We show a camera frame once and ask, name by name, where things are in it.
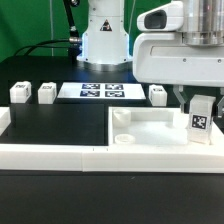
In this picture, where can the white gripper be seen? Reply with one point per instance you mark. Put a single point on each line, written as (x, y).
(181, 43)

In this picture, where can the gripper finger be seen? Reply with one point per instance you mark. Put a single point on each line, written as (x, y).
(220, 104)

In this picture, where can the white square tabletop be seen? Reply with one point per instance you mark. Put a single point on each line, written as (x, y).
(142, 127)

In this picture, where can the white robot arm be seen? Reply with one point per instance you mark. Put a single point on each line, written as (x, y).
(105, 43)

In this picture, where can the white U-shaped fence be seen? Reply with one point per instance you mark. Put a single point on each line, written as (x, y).
(111, 159)

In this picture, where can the white marker sheet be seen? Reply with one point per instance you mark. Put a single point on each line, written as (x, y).
(73, 90)

